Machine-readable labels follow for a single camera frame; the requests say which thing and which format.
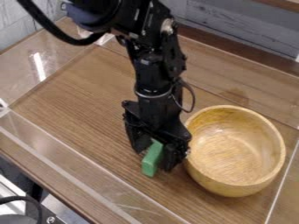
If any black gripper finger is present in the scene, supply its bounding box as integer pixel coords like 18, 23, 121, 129
125, 123, 152, 154
161, 143, 186, 172

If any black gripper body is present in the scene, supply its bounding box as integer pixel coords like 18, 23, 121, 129
121, 92, 192, 150

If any green rectangular block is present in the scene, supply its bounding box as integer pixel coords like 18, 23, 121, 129
141, 139, 164, 178

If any brown wooden bowl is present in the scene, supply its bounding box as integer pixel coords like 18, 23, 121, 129
184, 105, 285, 198

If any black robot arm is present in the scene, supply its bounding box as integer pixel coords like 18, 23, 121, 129
64, 0, 192, 172

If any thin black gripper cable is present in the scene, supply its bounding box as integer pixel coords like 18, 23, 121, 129
170, 78, 196, 114

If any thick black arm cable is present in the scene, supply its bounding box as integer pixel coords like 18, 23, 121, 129
14, 0, 109, 46

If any black metal base plate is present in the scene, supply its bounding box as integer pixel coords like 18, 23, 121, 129
24, 197, 66, 224

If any black cable bottom left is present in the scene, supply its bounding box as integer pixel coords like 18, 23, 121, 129
0, 196, 42, 224

